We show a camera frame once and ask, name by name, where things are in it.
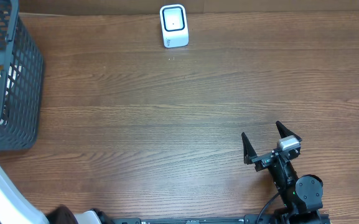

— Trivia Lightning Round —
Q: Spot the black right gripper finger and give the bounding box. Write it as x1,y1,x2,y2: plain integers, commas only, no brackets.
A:
276,121,302,142
241,132,257,164

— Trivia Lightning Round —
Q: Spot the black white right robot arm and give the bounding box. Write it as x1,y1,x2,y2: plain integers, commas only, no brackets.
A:
241,121,330,224

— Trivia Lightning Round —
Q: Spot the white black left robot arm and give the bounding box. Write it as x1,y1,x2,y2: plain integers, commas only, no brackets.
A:
0,167,77,223

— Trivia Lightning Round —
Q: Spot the white barcode scanner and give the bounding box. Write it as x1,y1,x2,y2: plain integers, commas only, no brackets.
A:
159,4,189,49

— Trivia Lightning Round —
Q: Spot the grey plastic mesh basket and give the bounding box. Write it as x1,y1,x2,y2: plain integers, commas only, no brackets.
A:
0,0,44,151

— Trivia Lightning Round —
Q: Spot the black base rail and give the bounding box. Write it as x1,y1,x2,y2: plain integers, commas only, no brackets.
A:
73,208,331,224

